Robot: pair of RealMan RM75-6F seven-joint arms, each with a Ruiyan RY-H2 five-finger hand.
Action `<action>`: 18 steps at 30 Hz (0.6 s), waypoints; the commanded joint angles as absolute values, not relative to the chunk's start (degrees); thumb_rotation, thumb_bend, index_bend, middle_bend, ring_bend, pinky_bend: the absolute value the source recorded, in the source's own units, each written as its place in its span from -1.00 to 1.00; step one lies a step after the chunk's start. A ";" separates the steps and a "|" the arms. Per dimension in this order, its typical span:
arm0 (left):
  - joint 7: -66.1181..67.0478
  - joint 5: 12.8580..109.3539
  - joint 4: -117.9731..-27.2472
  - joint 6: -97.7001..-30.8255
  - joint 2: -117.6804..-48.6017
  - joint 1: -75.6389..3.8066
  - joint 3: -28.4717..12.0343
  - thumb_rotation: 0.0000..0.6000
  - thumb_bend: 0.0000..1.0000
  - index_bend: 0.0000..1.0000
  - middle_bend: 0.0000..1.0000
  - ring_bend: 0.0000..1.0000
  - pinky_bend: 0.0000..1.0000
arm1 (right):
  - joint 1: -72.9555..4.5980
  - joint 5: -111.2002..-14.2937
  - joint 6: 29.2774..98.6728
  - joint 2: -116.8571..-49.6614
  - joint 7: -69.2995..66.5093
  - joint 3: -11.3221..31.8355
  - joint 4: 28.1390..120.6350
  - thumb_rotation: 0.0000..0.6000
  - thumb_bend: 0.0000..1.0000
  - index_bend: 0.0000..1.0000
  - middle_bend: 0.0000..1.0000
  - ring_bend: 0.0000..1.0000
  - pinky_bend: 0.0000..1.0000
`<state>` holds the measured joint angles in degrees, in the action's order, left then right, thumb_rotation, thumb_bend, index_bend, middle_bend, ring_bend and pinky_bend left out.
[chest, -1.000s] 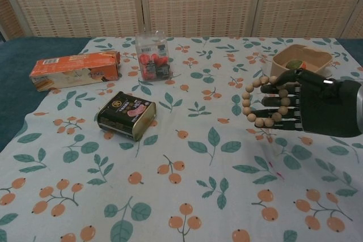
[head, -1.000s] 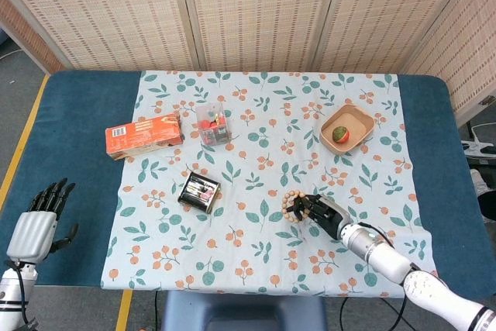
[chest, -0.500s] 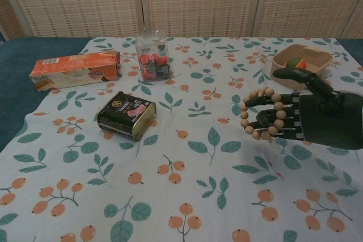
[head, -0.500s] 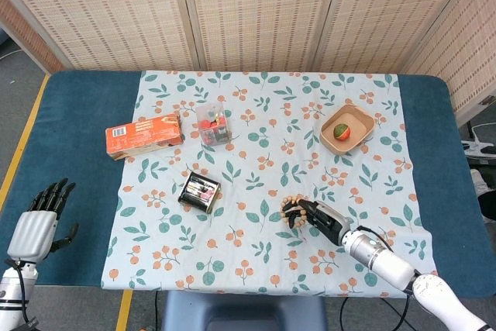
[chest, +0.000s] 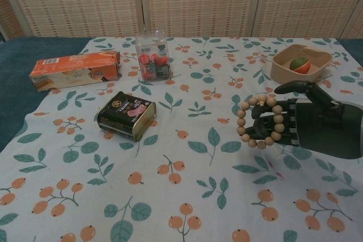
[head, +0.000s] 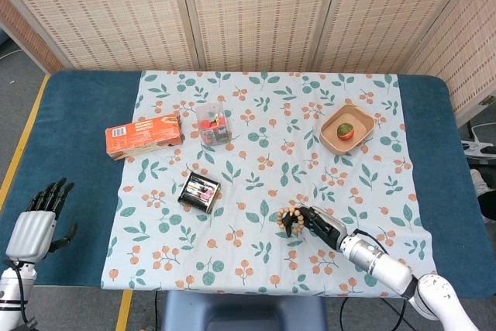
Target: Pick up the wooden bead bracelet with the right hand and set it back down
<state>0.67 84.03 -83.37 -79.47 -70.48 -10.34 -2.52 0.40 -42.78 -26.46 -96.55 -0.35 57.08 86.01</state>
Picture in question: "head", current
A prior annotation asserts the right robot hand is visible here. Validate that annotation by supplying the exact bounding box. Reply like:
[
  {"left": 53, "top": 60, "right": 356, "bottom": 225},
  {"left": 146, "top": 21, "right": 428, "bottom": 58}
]
[{"left": 281, "top": 205, "right": 349, "bottom": 251}]

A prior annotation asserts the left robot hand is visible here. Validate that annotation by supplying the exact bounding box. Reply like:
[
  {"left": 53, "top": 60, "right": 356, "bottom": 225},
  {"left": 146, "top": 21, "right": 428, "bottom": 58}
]
[{"left": 5, "top": 178, "right": 78, "bottom": 262}]

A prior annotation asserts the wooden bead bracelet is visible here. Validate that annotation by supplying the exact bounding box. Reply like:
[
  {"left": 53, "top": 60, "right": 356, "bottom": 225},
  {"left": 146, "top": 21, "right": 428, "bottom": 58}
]
[{"left": 277, "top": 206, "right": 305, "bottom": 237}]

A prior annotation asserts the blue table mat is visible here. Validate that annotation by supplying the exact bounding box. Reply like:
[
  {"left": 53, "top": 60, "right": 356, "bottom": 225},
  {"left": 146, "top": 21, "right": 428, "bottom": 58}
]
[{"left": 0, "top": 70, "right": 496, "bottom": 299}]

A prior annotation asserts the floral tablecloth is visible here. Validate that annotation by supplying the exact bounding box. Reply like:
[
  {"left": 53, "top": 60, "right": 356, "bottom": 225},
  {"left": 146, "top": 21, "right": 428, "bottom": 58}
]
[{"left": 99, "top": 70, "right": 438, "bottom": 295}]

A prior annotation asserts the green orange ball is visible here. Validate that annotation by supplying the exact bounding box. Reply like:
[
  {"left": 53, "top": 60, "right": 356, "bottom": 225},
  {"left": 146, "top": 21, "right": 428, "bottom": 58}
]
[{"left": 336, "top": 122, "right": 356, "bottom": 141}]

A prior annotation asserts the wooden square tray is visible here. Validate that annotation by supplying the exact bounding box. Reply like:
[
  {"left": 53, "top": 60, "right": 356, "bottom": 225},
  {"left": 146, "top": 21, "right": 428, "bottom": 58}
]
[{"left": 319, "top": 102, "right": 375, "bottom": 156}]

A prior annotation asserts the blue-grey chair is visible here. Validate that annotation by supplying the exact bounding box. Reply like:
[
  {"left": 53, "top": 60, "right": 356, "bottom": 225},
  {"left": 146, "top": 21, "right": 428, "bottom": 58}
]
[{"left": 160, "top": 291, "right": 329, "bottom": 331}]

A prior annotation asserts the black battery pack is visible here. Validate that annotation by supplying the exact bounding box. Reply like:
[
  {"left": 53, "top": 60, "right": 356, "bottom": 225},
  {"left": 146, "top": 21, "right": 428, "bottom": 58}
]
[{"left": 177, "top": 171, "right": 222, "bottom": 215}]

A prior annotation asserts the clear plastic box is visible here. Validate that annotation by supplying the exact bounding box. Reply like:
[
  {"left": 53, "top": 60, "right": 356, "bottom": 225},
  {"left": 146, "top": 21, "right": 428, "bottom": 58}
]
[{"left": 195, "top": 102, "right": 233, "bottom": 147}]

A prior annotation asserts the orange cardboard box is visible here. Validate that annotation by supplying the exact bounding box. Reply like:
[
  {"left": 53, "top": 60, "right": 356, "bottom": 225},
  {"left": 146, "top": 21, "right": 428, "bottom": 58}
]
[{"left": 105, "top": 112, "right": 185, "bottom": 162}]

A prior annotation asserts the bamboo folding screen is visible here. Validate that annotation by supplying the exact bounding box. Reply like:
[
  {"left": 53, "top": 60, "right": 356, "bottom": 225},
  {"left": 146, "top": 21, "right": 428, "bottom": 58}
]
[{"left": 0, "top": 0, "right": 496, "bottom": 127}]

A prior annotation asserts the black cable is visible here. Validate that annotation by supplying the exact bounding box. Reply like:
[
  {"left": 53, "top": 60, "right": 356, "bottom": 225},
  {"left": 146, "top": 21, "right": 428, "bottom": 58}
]
[{"left": 339, "top": 296, "right": 418, "bottom": 331}]

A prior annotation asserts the white device with cables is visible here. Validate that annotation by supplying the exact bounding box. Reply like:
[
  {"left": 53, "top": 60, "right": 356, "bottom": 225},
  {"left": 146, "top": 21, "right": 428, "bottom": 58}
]
[{"left": 460, "top": 120, "right": 496, "bottom": 158}]

